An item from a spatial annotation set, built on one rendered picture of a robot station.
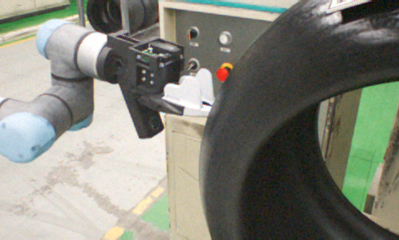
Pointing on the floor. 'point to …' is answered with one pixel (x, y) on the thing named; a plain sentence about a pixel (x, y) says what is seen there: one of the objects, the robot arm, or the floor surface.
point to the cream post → (398, 167)
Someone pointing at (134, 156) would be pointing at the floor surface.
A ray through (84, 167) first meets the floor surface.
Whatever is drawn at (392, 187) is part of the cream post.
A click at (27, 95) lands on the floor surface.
